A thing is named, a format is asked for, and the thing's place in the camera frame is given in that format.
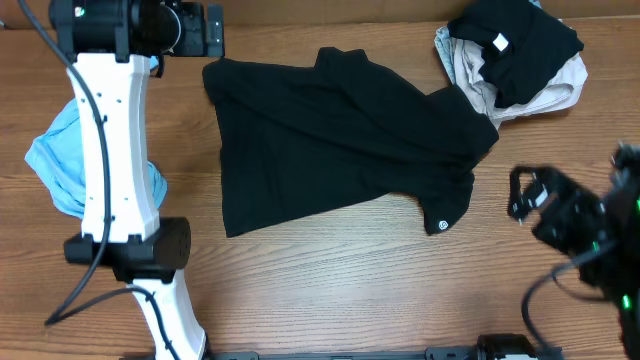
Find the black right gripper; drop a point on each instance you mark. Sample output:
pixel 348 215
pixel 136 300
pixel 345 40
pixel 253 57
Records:
pixel 567 196

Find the brown cardboard wall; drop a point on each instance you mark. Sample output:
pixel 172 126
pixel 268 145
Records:
pixel 282 12

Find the folded beige garment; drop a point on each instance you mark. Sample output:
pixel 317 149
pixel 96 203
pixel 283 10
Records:
pixel 517 98

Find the black t-shirt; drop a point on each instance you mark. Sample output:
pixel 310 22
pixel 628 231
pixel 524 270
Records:
pixel 298 141

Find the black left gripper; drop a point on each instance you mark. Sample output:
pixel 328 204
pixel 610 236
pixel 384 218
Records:
pixel 214 31

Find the folded grey striped garment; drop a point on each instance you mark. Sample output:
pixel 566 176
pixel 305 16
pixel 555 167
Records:
pixel 445 47

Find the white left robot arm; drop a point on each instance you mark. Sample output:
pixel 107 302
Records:
pixel 108 47

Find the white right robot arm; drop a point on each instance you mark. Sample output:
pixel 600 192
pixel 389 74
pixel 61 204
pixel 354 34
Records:
pixel 614 268

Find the folded black garment on pile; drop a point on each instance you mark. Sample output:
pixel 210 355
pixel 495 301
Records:
pixel 519 39

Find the light blue t-shirt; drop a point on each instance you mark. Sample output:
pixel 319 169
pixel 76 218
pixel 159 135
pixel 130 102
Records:
pixel 57 155

